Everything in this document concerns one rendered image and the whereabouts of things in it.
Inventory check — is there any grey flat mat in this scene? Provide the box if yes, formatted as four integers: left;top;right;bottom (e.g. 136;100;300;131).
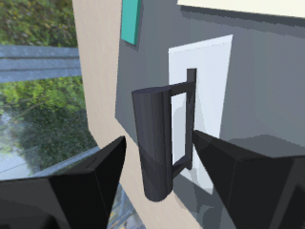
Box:
115;0;305;229

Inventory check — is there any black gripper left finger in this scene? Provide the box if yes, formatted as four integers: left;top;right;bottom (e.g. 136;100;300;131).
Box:
0;135;127;229

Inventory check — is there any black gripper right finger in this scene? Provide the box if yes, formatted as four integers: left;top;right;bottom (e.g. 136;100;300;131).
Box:
192;130;305;229

